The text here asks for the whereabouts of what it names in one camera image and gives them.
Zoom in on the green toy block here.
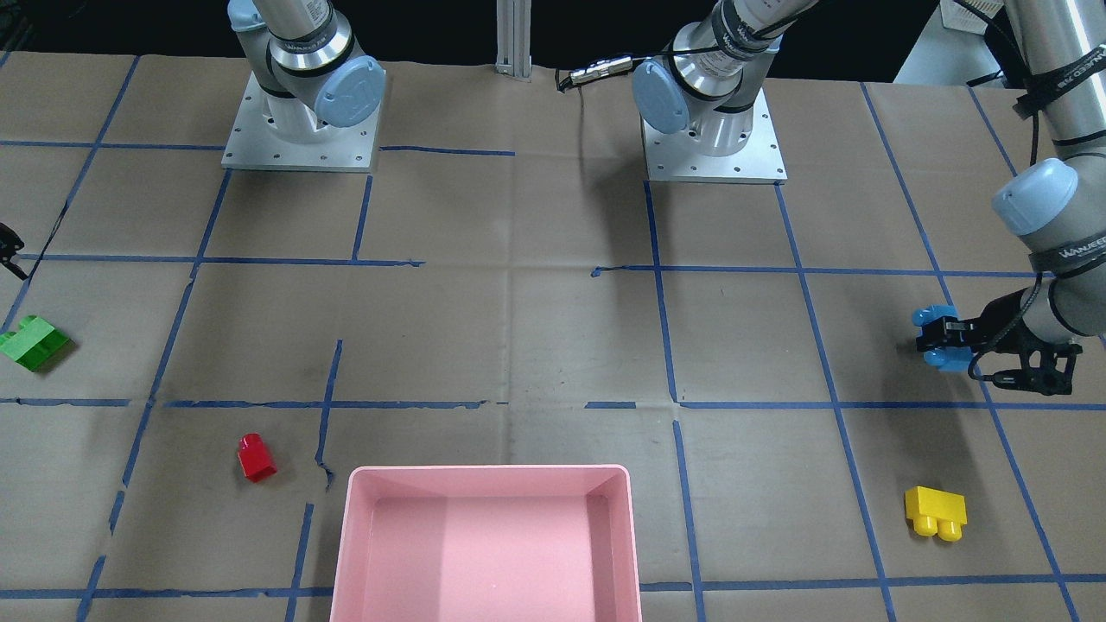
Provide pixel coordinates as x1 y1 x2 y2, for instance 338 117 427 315
1 315 71 371

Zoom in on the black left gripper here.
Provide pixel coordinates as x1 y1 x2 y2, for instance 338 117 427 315
917 289 1083 395

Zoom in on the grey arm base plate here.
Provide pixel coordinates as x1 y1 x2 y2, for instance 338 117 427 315
641 90 789 185
221 74 384 174

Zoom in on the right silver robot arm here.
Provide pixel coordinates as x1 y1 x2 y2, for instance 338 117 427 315
3 1 386 294

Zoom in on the blue toy block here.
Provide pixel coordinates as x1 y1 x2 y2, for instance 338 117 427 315
912 305 973 373

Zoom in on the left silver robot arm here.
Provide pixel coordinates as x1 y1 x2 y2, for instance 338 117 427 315
912 1 1105 395

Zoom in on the pink plastic box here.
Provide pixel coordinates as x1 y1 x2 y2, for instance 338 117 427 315
328 464 643 621

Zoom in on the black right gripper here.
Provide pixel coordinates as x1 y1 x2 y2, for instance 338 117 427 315
0 222 27 279

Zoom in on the yellow toy block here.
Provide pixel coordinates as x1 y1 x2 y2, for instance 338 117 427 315
904 486 968 543

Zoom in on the aluminium frame post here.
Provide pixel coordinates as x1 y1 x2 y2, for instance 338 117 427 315
495 0 532 82

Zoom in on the red toy block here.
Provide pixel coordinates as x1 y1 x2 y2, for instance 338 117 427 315
237 433 279 484

